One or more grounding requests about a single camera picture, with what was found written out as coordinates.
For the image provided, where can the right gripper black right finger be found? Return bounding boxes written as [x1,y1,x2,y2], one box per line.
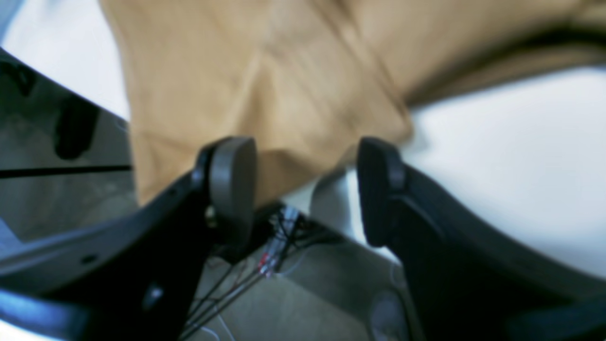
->
[356,137,605,341]

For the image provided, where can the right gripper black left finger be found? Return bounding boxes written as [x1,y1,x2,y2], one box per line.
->
[0,136,257,341]

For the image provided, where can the brown t-shirt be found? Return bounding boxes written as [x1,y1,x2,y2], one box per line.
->
[100,0,605,206]

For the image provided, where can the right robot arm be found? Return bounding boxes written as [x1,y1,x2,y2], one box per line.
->
[1,137,605,341]

